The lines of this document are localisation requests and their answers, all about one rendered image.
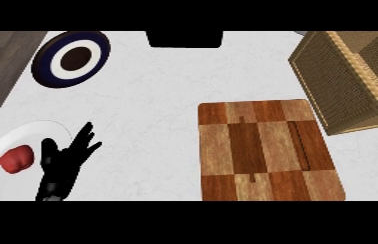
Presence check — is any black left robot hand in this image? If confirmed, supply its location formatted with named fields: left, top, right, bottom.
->
left=35, top=121, right=104, bottom=202

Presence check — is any checkered wooden cutting board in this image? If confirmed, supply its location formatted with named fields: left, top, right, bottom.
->
left=197, top=99, right=348, bottom=202

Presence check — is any brown wicker basket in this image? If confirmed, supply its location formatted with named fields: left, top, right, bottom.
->
left=289, top=31, right=378, bottom=136

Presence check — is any red fruit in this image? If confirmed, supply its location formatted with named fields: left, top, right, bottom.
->
left=0, top=145, right=36, bottom=175

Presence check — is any blue and white round plate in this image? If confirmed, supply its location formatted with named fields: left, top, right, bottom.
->
left=30, top=31, right=113, bottom=89

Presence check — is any black appliance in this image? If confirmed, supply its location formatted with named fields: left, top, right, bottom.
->
left=145, top=31, right=225, bottom=49

